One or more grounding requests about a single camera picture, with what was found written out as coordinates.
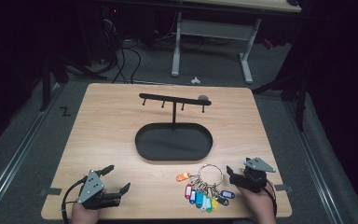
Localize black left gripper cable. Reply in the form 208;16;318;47
61;175;89;224

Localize desk with white metal legs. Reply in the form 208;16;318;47
171;0;302;86

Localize black hook stand with tray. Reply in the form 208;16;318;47
134;92;214;162

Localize person's left hand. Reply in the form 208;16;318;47
70;188;107;224

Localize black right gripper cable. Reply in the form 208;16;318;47
264;179;278;218

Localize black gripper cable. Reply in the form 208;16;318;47
61;175;89;224
264;179;278;218

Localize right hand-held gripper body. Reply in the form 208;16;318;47
229;157;277;194

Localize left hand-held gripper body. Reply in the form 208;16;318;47
76;169;122;210

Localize person's right hand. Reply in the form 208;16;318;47
237;186;278;224

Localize key ring with colourful tags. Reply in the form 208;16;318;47
175;163;236;214

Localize dark computer tower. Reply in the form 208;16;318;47
101;4;120;64

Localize black floor cables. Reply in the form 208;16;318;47
111;38;143;85

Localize metal floor rail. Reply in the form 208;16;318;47
0;82;62;224
284;101;347;224

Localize black metal stand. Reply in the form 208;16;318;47
251;69;310;133
38;54;71;112

